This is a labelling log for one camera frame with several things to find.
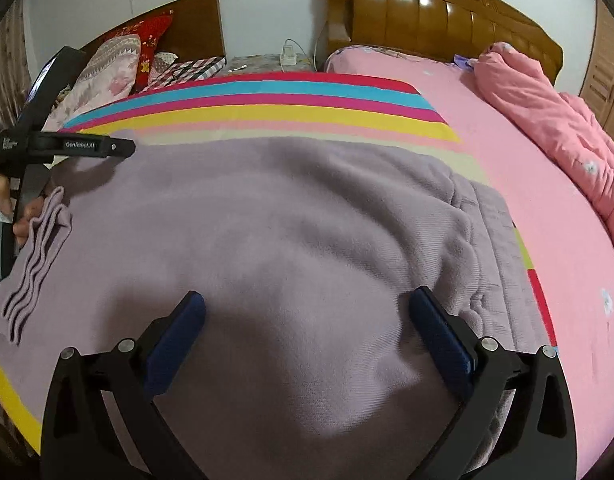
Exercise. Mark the brown floral curtain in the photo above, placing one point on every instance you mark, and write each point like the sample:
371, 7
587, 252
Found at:
4, 75

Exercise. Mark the pink quilt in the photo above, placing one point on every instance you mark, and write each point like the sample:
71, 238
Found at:
547, 110

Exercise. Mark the light wooden wardrobe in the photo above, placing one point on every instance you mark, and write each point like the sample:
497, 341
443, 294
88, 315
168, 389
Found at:
607, 75

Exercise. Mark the white power strip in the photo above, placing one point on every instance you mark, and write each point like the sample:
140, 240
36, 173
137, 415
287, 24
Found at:
289, 55

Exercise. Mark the rainbow striped blanket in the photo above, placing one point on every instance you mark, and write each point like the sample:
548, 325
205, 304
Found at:
287, 110

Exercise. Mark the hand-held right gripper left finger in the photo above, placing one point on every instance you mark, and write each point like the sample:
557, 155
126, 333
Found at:
177, 340

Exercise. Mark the red patterned pillow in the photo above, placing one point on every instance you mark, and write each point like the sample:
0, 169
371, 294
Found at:
152, 35

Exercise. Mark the plaid cloth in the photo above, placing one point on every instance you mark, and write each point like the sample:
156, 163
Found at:
192, 67

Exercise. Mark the small flat wooden headboard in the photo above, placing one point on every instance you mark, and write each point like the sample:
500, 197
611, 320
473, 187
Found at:
197, 25

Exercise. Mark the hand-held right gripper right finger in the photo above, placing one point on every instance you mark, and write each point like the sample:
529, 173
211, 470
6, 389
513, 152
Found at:
442, 340

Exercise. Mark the large glossy wooden headboard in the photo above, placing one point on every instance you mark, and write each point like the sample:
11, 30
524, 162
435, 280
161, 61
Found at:
412, 10

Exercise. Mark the pink floral pillow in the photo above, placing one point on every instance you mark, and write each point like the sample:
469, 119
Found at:
107, 75

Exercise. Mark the pink bed sheet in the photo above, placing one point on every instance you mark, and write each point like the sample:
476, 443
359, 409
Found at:
512, 150

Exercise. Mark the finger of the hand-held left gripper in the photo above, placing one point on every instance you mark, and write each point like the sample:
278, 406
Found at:
118, 148

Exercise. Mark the small purple cloth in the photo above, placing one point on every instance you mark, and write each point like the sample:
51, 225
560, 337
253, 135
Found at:
465, 61

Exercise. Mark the nightstand with patterned cover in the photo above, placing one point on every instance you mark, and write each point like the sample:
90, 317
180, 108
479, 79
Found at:
257, 64

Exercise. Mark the person's left hand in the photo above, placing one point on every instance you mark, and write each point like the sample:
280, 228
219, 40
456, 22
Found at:
27, 217

